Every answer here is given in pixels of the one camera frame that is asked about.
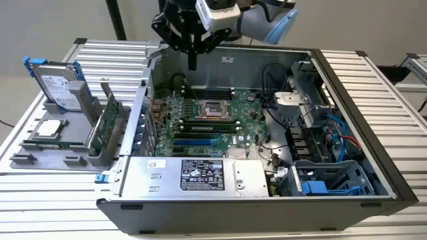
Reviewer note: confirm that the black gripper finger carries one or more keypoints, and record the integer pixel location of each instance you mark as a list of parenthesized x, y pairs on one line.
[(167, 32), (214, 40)]

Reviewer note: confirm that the green graphics card black shroud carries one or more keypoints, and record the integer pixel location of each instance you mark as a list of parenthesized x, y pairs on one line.
[(107, 120)]

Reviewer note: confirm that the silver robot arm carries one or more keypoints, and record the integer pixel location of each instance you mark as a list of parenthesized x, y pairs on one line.
[(257, 25)]

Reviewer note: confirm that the black stand pole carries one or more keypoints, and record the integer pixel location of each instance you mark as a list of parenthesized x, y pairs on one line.
[(116, 20)]

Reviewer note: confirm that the round coin battery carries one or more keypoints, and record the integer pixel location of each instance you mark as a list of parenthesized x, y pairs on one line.
[(251, 97)]

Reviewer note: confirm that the CPU socket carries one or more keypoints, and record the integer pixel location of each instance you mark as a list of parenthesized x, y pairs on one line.
[(211, 108)]

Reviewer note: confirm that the metal drive cage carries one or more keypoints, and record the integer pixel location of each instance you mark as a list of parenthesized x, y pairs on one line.
[(302, 85)]

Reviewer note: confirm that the green motherboard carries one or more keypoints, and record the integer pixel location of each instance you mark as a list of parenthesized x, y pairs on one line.
[(247, 117)]

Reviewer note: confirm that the green RAM stick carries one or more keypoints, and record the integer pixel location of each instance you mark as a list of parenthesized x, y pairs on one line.
[(54, 145), (207, 128)]

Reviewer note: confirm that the black expansion slot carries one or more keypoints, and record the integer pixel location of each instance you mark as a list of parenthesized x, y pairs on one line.
[(194, 136)]

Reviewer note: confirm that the hard disk in blue carrier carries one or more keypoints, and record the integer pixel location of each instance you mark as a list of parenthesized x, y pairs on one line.
[(55, 85)]

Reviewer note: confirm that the silver finned heatsink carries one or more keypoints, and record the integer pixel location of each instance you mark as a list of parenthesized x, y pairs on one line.
[(238, 153)]

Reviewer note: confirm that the silver CPU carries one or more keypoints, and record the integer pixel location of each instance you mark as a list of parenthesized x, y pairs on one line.
[(50, 128)]

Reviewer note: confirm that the silver power supply unit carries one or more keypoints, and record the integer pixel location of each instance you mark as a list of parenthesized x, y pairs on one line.
[(167, 180)]

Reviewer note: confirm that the grey plastic parts rack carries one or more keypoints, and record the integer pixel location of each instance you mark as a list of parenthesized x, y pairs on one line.
[(50, 155)]

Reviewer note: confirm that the neighbouring metal slat table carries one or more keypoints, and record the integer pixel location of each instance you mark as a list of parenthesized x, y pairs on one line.
[(415, 65)]

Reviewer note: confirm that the blue plastic case clip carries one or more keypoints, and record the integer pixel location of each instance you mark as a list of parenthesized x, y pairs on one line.
[(100, 178)]

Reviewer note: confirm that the grey disk bay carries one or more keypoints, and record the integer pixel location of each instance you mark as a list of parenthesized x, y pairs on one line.
[(337, 170)]

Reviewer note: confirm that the blue bay latch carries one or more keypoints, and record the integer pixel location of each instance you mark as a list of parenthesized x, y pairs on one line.
[(314, 187)]

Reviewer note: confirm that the grey open PC case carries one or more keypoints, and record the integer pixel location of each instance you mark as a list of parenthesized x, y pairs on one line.
[(234, 217)]

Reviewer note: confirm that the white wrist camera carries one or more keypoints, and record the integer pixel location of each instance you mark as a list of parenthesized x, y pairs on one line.
[(221, 12)]

